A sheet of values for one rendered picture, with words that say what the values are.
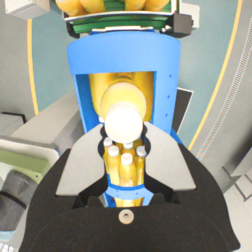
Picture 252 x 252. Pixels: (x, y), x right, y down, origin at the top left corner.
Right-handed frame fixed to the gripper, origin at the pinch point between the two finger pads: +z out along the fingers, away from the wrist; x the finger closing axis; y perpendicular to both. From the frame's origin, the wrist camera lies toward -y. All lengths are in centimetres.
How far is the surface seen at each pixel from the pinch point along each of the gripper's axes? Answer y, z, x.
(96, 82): -1.5, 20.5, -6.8
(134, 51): -7.8, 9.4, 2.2
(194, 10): -31, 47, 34
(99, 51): -8.0, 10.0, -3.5
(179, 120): 63, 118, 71
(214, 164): 184, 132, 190
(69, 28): -23, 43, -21
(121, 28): -15.9, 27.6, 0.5
